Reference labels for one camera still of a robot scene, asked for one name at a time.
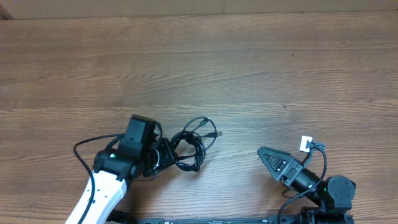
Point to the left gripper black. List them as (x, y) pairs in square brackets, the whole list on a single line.
[(168, 154)]

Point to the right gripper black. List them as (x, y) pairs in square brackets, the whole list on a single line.
[(286, 167)]

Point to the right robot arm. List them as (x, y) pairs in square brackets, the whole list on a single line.
[(332, 196)]

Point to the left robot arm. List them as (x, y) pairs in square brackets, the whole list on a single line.
[(129, 155)]

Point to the cardboard back panel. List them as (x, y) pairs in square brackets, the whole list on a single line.
[(57, 9)]

